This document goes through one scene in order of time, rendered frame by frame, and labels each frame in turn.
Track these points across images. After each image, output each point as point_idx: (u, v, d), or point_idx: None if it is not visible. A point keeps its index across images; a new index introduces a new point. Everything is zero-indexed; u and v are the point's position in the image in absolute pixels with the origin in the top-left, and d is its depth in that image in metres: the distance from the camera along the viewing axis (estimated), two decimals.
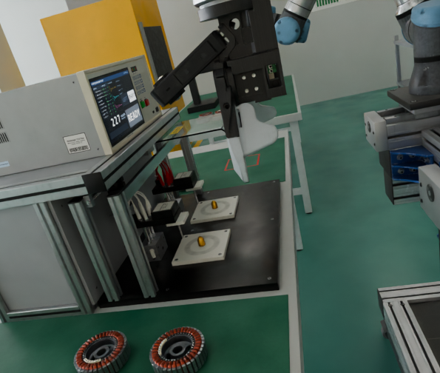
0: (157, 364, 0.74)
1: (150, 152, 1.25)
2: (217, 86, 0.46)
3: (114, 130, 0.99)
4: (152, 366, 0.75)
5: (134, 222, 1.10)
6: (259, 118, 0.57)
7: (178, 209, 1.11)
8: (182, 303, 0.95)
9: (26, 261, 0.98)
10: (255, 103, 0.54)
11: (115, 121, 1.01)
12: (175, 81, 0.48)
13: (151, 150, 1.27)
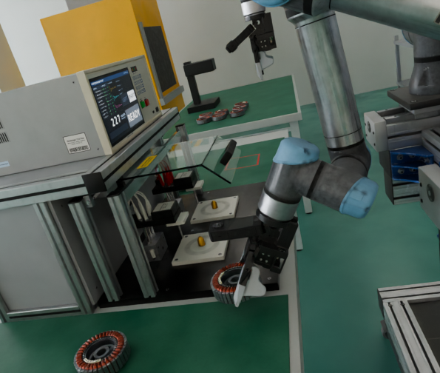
0: (220, 290, 0.83)
1: None
2: (247, 251, 0.79)
3: (114, 130, 0.99)
4: (214, 294, 0.85)
5: (134, 222, 1.10)
6: None
7: (178, 209, 1.11)
8: (182, 303, 0.95)
9: (26, 261, 0.98)
10: None
11: (115, 121, 1.01)
12: (226, 235, 0.79)
13: (113, 189, 0.98)
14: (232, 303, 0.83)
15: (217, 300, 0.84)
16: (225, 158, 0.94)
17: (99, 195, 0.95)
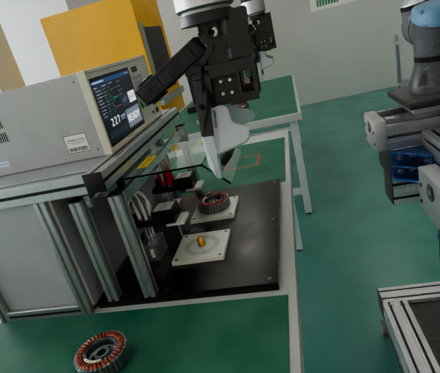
0: (202, 205, 1.30)
1: None
2: (195, 88, 0.50)
3: (114, 130, 0.99)
4: (199, 208, 1.32)
5: (134, 222, 1.10)
6: (238, 121, 0.60)
7: (178, 209, 1.11)
8: (182, 303, 0.95)
9: (26, 261, 0.98)
10: (234, 106, 0.58)
11: (115, 121, 1.01)
12: (157, 83, 0.51)
13: (113, 189, 0.98)
14: (209, 214, 1.30)
15: (200, 212, 1.32)
16: (225, 158, 0.94)
17: (99, 195, 0.95)
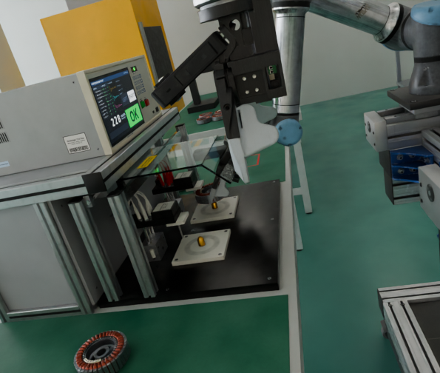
0: (200, 195, 1.29)
1: None
2: (217, 86, 0.46)
3: (114, 130, 0.99)
4: (197, 199, 1.30)
5: (134, 222, 1.10)
6: (259, 119, 0.57)
7: (178, 209, 1.11)
8: (182, 303, 0.95)
9: (26, 261, 0.98)
10: (256, 104, 0.54)
11: (115, 121, 1.01)
12: (176, 83, 0.48)
13: (113, 189, 0.98)
14: (208, 203, 1.29)
15: (199, 203, 1.30)
16: (225, 158, 0.94)
17: (99, 195, 0.95)
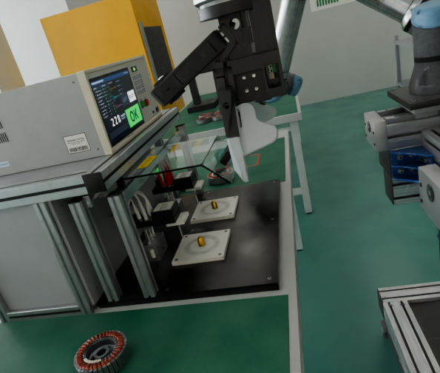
0: (211, 177, 1.63)
1: None
2: (217, 86, 0.46)
3: (114, 130, 0.99)
4: (209, 180, 1.65)
5: (134, 222, 1.10)
6: (259, 118, 0.57)
7: (178, 209, 1.11)
8: (182, 303, 0.95)
9: (26, 261, 0.98)
10: (255, 103, 0.54)
11: (115, 121, 1.01)
12: (175, 81, 0.48)
13: (113, 189, 0.98)
14: (218, 184, 1.63)
15: (211, 183, 1.65)
16: (225, 158, 0.94)
17: (99, 195, 0.95)
